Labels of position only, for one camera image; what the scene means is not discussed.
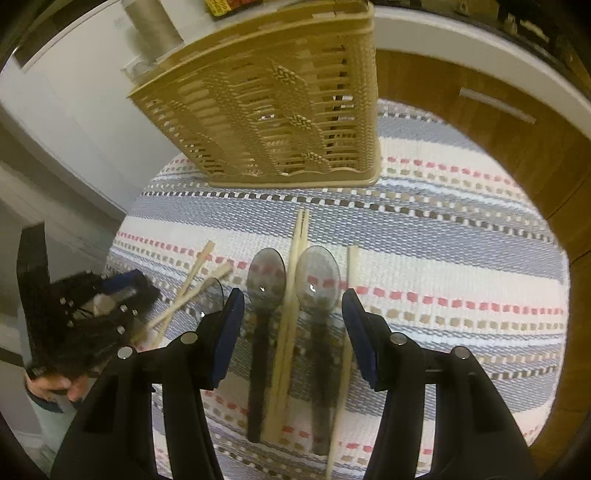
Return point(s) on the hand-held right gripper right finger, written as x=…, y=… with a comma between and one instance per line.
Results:
x=360, y=341

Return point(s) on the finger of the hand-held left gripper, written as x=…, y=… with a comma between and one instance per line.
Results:
x=129, y=323
x=124, y=282

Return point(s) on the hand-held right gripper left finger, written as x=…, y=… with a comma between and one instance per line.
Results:
x=228, y=341

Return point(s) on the dark translucent plastic spoon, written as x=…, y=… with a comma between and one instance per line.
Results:
x=265, y=277
x=214, y=295
x=318, y=277

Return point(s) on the wooden chopstick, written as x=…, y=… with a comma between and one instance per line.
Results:
x=203, y=258
x=299, y=221
x=217, y=276
x=306, y=221
x=352, y=267

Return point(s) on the beige plastic utensil basket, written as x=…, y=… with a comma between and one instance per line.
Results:
x=277, y=115

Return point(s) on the person's left hand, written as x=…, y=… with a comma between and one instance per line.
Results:
x=51, y=385

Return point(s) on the striped woven placemat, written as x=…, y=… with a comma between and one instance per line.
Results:
x=438, y=240

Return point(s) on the white tall cabinet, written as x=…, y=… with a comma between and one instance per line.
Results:
x=69, y=115

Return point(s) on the grey thermos flask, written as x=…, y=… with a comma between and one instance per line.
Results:
x=152, y=27

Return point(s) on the wooden kitchen base cabinet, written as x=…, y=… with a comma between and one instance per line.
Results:
x=438, y=83

